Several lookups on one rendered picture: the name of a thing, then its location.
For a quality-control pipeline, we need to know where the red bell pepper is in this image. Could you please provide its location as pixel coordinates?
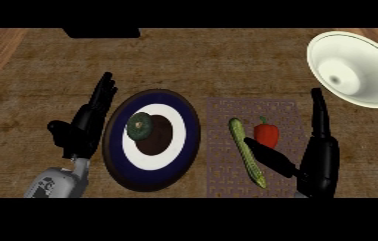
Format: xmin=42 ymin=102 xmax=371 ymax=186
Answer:
xmin=253 ymin=115 xmax=281 ymax=150

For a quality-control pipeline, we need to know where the brown patterned placemat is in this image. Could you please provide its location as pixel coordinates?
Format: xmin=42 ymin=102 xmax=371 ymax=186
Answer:
xmin=204 ymin=97 xmax=313 ymax=198

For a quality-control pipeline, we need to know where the blue and white round plate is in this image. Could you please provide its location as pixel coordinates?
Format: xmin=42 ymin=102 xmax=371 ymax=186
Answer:
xmin=101 ymin=88 xmax=202 ymax=192

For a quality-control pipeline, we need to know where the dark green round squash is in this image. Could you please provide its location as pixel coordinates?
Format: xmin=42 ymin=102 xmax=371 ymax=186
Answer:
xmin=126 ymin=111 xmax=155 ymax=142

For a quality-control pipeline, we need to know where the white bowl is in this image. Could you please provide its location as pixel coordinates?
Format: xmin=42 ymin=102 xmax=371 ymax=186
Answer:
xmin=306 ymin=30 xmax=378 ymax=109

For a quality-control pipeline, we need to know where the green cucumber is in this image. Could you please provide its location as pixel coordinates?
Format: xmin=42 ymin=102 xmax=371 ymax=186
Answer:
xmin=228 ymin=117 xmax=269 ymax=190

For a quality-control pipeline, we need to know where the black appliance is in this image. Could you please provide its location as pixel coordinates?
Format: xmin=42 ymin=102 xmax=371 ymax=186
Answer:
xmin=62 ymin=27 xmax=142 ymax=39

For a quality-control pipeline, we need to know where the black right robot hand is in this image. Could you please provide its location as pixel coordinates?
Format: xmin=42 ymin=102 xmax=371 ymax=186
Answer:
xmin=244 ymin=87 xmax=341 ymax=199

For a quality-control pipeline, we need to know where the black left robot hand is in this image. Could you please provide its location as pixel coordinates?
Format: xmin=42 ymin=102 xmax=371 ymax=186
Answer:
xmin=46 ymin=71 xmax=120 ymax=160

